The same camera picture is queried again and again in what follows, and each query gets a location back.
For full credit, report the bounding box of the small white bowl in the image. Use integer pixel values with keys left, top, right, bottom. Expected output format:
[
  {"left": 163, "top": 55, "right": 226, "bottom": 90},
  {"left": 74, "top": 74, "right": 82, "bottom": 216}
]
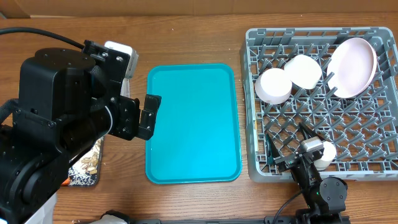
[{"left": 284, "top": 55, "right": 322, "bottom": 90}]

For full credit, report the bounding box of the white bowl with food scraps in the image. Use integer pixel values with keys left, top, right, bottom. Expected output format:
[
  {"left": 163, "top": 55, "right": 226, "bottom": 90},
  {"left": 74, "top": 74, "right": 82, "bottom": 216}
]
[{"left": 254, "top": 68, "right": 292, "bottom": 105}]

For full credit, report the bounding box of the white paper cup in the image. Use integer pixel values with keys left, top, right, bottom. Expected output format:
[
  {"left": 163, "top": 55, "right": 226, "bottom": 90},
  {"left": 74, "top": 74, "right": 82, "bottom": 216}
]
[{"left": 313, "top": 141, "right": 337, "bottom": 171}]

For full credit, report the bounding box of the grey dishwasher rack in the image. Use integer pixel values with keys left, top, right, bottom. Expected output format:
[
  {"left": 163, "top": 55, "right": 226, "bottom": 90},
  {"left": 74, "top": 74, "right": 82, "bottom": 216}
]
[{"left": 241, "top": 27, "right": 397, "bottom": 182}]

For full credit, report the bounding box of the large white plate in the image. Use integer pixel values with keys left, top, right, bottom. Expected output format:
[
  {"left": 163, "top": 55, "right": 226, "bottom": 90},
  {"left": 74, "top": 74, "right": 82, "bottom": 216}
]
[{"left": 326, "top": 37, "right": 377, "bottom": 98}]

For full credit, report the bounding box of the orange carrot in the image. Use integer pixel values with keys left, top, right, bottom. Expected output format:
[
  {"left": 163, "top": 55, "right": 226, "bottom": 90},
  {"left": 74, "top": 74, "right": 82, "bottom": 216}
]
[{"left": 62, "top": 177, "right": 70, "bottom": 186}]

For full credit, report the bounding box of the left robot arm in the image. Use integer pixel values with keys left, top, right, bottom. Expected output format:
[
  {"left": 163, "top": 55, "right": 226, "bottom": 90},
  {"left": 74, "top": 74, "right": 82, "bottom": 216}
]
[{"left": 1, "top": 48, "right": 161, "bottom": 223}]

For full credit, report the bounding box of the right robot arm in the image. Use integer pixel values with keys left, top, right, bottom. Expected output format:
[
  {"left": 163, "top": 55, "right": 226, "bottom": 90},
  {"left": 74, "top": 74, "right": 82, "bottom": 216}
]
[{"left": 265, "top": 123, "right": 350, "bottom": 223}]

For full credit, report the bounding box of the teal serving tray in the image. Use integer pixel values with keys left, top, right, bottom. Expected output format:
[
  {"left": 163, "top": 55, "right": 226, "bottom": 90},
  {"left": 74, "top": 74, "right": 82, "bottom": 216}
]
[{"left": 146, "top": 63, "right": 242, "bottom": 184}]

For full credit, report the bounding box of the black plastic tray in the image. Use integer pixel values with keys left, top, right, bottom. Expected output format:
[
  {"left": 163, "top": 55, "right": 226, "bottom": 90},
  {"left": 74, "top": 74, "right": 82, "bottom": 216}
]
[{"left": 60, "top": 136, "right": 104, "bottom": 187}]

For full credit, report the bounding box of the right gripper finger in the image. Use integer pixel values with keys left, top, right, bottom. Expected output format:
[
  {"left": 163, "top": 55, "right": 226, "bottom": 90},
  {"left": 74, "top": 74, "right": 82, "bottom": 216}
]
[
  {"left": 266, "top": 134, "right": 280, "bottom": 165},
  {"left": 298, "top": 123, "right": 317, "bottom": 145}
]

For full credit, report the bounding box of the clear plastic storage bin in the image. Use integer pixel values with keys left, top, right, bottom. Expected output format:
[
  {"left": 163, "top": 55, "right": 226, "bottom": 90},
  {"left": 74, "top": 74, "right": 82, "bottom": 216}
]
[{"left": 121, "top": 78, "right": 130, "bottom": 98}]

